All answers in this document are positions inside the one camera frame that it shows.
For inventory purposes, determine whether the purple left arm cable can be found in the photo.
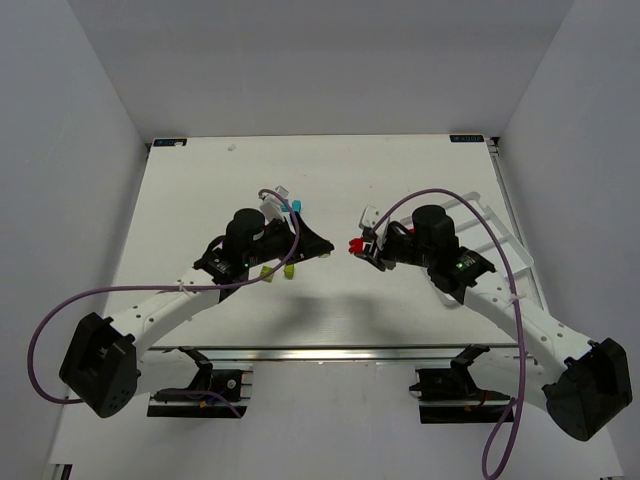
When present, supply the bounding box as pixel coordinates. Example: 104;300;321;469
27;188;301;417

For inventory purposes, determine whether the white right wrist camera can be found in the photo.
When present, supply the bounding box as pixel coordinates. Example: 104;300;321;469
358;205;382;234

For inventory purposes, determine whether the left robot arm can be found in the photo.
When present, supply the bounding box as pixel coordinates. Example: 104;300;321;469
60;208;334;418

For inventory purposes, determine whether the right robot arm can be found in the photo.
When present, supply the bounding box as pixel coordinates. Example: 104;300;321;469
349;205;633;441

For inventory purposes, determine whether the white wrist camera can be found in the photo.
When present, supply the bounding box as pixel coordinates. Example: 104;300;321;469
258;186;289;222
358;205;382;234

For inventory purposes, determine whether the blue corner label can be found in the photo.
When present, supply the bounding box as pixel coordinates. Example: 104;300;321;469
449;134;485;143
152;138;188;148

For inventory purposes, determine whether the white divided sorting tray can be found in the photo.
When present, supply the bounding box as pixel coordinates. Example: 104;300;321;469
442;192;534;280

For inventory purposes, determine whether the green square lego brick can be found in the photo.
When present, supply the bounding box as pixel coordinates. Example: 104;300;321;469
260;266;274;283

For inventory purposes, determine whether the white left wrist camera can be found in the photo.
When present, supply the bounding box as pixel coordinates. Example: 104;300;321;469
258;186;289;222

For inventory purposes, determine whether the right blue corner label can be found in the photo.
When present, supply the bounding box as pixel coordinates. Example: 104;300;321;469
449;134;485;143

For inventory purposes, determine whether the green small lego brick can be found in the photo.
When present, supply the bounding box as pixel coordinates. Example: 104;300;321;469
284;265;295;279

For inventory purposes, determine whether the aluminium front table rail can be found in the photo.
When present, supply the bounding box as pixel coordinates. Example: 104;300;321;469
92;344;566;365

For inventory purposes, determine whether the left blue corner label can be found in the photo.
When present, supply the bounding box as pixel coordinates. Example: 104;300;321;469
152;138;188;148

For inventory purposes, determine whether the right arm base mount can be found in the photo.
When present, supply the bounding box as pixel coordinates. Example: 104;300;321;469
409;344;514;425

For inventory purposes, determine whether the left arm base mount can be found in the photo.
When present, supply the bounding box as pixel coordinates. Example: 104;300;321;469
138;347;253;419

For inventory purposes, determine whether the red small lego brick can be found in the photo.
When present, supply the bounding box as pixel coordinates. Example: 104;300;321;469
348;237;364;255

